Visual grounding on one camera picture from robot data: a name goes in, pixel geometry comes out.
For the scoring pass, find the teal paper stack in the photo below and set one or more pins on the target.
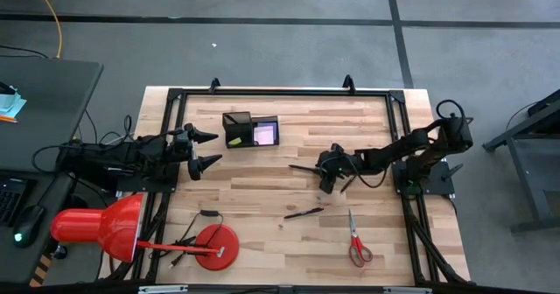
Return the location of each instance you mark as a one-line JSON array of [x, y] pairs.
[[11, 103]]

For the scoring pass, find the black mesh desk organizer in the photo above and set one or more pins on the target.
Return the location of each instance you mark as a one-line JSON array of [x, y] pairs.
[[238, 130]]

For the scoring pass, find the grey metal table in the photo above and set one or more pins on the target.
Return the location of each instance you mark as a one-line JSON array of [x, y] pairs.
[[520, 171]]

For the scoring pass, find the black computer mouse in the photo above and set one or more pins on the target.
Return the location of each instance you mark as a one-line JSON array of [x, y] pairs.
[[28, 226]]

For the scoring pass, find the red desk lamp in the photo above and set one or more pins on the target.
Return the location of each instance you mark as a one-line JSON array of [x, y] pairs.
[[109, 228]]

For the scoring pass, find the orange pencil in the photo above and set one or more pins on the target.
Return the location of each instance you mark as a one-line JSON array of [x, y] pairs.
[[9, 119]]

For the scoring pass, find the black round knob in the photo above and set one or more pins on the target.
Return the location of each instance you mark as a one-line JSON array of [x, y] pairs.
[[60, 252]]

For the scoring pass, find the black aluminium table frame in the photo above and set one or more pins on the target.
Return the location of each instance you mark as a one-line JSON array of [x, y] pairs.
[[284, 93]]

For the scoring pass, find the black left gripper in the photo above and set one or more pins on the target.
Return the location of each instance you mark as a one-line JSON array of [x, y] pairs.
[[184, 149]]

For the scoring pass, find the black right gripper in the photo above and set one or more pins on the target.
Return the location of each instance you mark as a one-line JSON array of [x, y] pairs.
[[343, 163]]

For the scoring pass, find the yellow black hazard tape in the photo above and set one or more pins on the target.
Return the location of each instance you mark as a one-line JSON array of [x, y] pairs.
[[40, 270]]

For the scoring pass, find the dark side desk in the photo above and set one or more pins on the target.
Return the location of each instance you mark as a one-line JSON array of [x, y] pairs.
[[48, 110]]

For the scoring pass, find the silver metal bracket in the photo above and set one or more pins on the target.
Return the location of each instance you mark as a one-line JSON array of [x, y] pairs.
[[162, 289], [407, 290]]

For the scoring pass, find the purple sticky note pad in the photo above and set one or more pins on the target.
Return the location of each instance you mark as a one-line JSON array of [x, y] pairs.
[[265, 124]]

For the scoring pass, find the black keyboard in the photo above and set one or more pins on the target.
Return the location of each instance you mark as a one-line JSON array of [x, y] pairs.
[[11, 200]]

